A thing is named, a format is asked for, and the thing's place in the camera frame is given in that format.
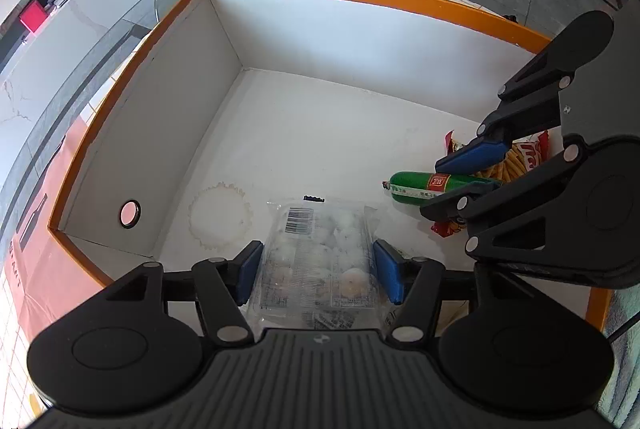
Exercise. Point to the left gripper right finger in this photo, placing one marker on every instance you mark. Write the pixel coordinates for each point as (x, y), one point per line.
(412, 285)

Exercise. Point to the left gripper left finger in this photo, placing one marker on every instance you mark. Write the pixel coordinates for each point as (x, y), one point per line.
(222, 286)

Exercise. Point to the orange white cardboard box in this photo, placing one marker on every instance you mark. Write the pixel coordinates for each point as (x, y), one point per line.
(229, 108)

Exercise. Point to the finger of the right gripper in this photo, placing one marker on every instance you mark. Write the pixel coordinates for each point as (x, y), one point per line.
(530, 100)
(538, 220)

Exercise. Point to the red box on console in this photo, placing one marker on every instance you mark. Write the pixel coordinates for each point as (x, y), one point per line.
(33, 16)

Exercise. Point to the green sausage snack stick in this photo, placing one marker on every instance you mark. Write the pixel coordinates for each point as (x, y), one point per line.
(408, 187)

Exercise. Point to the white marble tv console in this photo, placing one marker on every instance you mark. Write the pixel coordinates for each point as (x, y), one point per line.
(41, 65)

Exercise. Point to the red fries snack bag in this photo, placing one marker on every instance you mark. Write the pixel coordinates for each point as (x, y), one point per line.
(525, 155)

